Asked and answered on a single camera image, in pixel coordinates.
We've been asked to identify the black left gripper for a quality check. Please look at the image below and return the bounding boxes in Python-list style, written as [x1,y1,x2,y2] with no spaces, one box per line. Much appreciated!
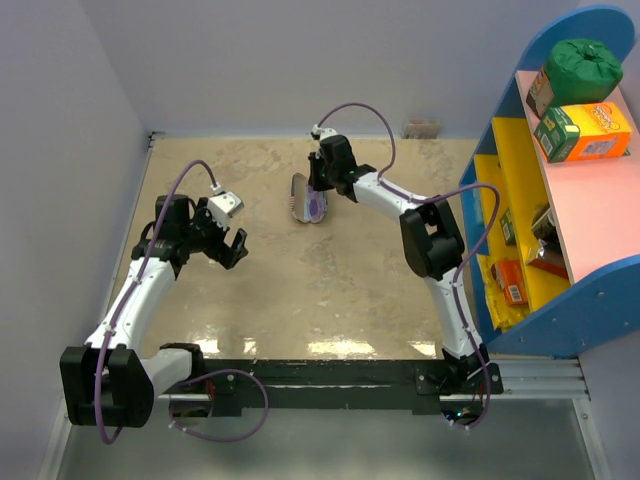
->
[181,198,247,268]

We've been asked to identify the pink transparent sunglasses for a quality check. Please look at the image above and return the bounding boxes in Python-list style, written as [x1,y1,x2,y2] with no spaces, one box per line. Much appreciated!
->
[305,185,327,223]

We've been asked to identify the printed glasses case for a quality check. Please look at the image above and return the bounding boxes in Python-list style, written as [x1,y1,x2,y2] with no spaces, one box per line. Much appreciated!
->
[290,173,317,224]

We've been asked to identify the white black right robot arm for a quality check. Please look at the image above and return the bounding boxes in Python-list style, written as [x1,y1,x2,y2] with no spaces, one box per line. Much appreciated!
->
[308,128,488,393]

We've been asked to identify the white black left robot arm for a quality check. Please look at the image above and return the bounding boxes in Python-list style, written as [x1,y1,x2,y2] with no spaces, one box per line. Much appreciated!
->
[60,190,248,429]

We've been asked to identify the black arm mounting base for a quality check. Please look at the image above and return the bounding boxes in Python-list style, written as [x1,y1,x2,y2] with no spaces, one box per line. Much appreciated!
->
[201,359,504,417]

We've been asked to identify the green box in shelf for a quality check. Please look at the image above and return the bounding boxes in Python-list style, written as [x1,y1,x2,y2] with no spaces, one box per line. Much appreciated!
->
[500,208,516,246]

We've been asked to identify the orange box on shelf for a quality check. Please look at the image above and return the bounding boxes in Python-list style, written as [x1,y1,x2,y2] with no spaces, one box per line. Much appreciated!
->
[491,260,528,306]

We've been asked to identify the dark foil snack packet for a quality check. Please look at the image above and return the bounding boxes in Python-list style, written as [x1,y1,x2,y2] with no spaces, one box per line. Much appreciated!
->
[526,204,569,280]

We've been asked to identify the small brown printed box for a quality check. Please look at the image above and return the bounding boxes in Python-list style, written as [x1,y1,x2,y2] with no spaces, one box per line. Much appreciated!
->
[526,68,554,119]

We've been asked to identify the blue pink yellow shelf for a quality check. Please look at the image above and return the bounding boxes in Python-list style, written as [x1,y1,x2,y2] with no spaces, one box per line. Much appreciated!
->
[460,5,639,358]

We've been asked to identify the orange green snack box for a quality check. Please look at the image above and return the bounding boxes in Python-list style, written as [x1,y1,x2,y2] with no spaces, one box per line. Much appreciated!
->
[533,102,633,163]

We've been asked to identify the green wrapped package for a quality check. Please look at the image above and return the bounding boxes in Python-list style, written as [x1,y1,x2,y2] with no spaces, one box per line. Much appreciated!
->
[543,38,624,107]

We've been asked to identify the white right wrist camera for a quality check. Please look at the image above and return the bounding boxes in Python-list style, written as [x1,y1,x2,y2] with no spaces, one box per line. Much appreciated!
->
[310,124,338,142]

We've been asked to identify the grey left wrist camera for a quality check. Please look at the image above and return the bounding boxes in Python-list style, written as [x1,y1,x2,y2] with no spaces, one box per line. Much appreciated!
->
[206,184,244,230]

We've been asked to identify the aluminium table edge rail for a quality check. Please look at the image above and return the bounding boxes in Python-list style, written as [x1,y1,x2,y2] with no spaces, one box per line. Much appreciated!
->
[90,130,165,336]

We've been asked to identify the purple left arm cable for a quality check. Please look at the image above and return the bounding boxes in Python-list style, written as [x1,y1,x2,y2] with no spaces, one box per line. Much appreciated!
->
[93,159,271,446]

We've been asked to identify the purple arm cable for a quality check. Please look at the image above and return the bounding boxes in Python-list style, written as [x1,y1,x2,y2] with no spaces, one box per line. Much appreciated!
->
[93,159,271,446]
[317,102,502,432]

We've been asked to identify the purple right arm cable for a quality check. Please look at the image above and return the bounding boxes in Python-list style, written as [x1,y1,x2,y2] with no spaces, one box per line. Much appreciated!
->
[317,102,502,432]

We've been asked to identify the aluminium front frame rail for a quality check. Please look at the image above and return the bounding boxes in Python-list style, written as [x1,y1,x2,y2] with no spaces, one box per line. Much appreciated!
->
[37,357,611,480]

